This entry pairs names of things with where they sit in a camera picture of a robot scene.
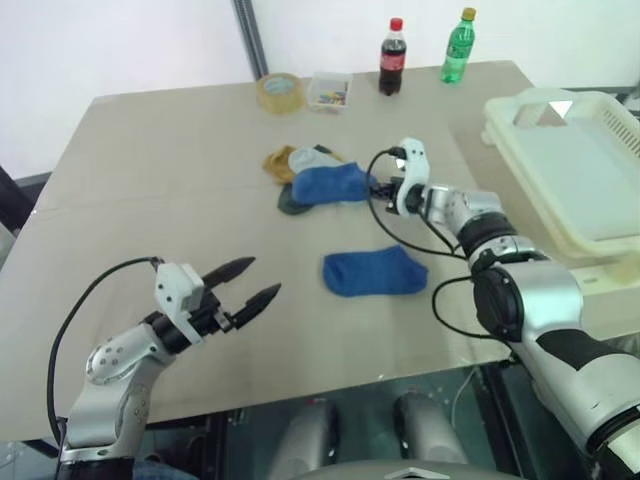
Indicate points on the cream plastic basket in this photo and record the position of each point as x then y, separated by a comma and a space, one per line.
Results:
565, 165

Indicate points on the cola bottle with red cap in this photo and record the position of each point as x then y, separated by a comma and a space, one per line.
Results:
391, 60

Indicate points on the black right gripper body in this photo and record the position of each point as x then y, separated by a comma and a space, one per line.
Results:
392, 192

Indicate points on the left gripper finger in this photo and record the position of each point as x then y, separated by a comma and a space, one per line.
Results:
257, 302
230, 270

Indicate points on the mustard yellow sock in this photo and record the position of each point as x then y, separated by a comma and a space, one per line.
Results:
277, 165

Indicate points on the dark green sock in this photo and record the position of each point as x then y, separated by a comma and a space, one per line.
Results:
290, 202

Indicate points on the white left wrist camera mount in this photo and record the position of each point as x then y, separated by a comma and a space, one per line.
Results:
172, 290

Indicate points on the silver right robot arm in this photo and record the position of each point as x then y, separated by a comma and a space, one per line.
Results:
545, 310

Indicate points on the blue denim cloth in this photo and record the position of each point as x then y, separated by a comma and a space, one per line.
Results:
160, 470

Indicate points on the grey metal pole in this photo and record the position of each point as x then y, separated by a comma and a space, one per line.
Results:
252, 40

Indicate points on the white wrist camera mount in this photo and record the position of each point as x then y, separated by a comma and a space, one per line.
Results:
172, 290
415, 165

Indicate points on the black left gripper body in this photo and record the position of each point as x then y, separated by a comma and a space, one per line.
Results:
210, 315

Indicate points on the grey rounded robot leg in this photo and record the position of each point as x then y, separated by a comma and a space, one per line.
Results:
307, 440
430, 430

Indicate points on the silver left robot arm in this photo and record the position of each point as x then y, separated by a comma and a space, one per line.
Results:
115, 362

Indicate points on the grey robot torso edge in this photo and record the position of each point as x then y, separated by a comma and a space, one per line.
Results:
400, 472

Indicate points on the light grey sock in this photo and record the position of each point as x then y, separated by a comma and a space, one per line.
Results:
307, 157

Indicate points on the blue ankle sock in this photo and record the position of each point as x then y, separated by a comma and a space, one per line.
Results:
375, 272
325, 185

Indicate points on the black sock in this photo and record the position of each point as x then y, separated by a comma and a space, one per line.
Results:
325, 149

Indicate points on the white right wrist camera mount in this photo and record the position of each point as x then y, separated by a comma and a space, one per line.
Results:
415, 165

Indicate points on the green bottle with yellow cap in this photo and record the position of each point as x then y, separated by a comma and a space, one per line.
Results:
457, 50

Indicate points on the clear packing tape roll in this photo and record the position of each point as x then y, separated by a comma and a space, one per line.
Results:
281, 95

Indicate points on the clear box with coloured bits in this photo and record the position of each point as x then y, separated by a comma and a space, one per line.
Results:
329, 92

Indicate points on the white box under basket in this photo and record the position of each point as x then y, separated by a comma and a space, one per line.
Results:
607, 305

